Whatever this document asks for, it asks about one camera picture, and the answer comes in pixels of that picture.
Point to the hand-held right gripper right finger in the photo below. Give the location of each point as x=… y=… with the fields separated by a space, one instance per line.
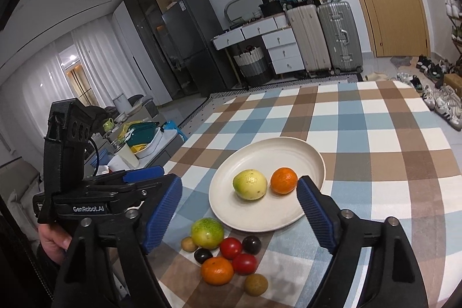
x=314 y=217

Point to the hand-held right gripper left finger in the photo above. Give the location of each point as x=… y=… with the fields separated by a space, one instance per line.
x=162 y=217

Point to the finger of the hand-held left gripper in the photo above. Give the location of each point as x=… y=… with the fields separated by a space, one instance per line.
x=122 y=191
x=144 y=173

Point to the green guava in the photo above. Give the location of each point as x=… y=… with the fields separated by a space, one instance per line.
x=207 y=233

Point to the dark purple plum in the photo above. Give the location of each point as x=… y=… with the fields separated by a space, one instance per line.
x=251 y=244
x=203 y=255

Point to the red tomato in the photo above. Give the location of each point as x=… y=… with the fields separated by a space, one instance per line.
x=231 y=248
x=244 y=264

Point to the orange mandarin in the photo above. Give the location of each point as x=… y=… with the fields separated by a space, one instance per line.
x=217 y=271
x=283 y=181

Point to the cream round plate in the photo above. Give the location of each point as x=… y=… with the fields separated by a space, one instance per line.
x=252 y=156

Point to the person's left hand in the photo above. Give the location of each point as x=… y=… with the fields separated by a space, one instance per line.
x=54 y=243

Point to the white cup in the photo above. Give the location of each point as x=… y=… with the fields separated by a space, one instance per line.
x=128 y=156

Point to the white tray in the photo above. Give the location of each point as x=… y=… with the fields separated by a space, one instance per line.
x=151 y=147

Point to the small tan round fruit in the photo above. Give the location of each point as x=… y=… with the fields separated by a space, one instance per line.
x=187 y=244

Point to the green storage container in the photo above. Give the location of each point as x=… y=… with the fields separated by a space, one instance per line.
x=142 y=134

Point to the white curtains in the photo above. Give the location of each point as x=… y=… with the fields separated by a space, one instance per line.
x=43 y=88

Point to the pale yellow guava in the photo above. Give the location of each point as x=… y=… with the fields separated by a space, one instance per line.
x=250 y=184

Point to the checked tablecloth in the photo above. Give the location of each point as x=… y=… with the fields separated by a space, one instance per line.
x=361 y=149

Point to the brown kiwi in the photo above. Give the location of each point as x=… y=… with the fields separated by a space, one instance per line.
x=256 y=285

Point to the white tall cabinet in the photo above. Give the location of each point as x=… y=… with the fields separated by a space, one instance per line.
x=126 y=51

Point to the grey refrigerator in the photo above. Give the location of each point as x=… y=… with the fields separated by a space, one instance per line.
x=196 y=41

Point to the dark glass cabinet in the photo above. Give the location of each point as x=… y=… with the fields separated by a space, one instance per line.
x=148 y=26

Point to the woven laundry basket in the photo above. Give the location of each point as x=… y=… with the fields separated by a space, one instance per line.
x=252 y=68

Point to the beige slippers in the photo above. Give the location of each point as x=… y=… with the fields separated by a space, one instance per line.
x=375 y=76

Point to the white dresser with drawers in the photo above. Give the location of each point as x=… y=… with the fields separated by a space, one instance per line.
x=285 y=48

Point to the pile of shoes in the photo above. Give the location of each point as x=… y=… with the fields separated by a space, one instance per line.
x=438 y=97

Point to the beige suitcase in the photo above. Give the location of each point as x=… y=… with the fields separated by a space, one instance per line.
x=308 y=39

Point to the grey floor mat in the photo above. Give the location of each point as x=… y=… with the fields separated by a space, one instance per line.
x=401 y=61

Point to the silver suitcase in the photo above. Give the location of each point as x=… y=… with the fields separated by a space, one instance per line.
x=339 y=35

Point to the oval mirror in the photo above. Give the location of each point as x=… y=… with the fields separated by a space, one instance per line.
x=242 y=8

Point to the brown cardboard box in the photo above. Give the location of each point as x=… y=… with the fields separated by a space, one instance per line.
x=453 y=82

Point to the wooden shoe rack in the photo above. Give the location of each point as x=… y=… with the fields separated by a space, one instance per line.
x=451 y=15

